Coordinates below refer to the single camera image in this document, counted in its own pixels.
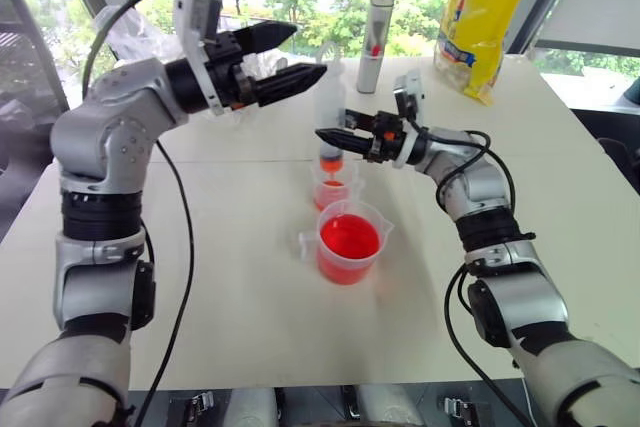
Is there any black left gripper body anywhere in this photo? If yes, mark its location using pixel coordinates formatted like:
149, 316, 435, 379
204, 30, 261, 111

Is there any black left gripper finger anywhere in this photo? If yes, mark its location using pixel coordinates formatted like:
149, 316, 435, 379
248, 62, 329, 108
233, 20, 301, 56

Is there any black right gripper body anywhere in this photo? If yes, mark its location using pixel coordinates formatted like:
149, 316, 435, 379
366, 111, 410, 164

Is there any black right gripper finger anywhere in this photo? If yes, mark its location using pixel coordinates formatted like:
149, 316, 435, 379
314, 128, 375, 157
341, 107, 377, 130

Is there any clear plastic syringe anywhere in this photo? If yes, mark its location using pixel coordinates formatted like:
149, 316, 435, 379
313, 43, 350, 184

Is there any small cup with red liquid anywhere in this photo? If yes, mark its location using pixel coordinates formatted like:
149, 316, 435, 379
309, 158, 364, 213

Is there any large cup with red liquid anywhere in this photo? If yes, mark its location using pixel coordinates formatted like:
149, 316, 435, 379
298, 199, 394, 285

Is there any silver cylindrical tube container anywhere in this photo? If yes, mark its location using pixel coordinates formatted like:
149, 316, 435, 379
355, 0, 394, 95

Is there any clear crumpled plastic bag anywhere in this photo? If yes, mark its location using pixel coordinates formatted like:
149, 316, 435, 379
93, 5, 290, 89

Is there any yellow plastic bag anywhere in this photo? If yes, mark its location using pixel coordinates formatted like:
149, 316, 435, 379
432, 0, 534, 108

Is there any black chair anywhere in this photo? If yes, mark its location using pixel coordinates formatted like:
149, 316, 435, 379
596, 135, 640, 176

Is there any teal object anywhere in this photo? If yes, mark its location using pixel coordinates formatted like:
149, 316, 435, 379
621, 75, 640, 107

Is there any grey rounded shape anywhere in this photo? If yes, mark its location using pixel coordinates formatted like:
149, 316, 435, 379
355, 383, 427, 427
225, 386, 280, 427

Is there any metal latch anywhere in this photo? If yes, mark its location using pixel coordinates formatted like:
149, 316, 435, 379
443, 395, 482, 424
168, 390, 217, 424

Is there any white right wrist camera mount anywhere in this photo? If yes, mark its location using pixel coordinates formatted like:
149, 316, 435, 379
391, 69, 430, 169

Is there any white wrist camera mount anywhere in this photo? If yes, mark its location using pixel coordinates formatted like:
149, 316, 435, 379
172, 0, 225, 116
391, 69, 430, 169

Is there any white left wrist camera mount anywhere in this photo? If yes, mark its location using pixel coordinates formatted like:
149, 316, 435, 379
172, 0, 225, 116

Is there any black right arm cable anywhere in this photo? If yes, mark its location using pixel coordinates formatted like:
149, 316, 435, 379
409, 119, 537, 427

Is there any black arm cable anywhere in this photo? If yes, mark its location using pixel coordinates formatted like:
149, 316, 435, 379
409, 119, 537, 427
81, 0, 197, 427

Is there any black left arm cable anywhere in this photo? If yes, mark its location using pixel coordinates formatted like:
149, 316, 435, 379
81, 0, 197, 427

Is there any black metal frame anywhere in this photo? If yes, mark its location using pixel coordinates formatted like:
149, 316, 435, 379
0, 0, 72, 116

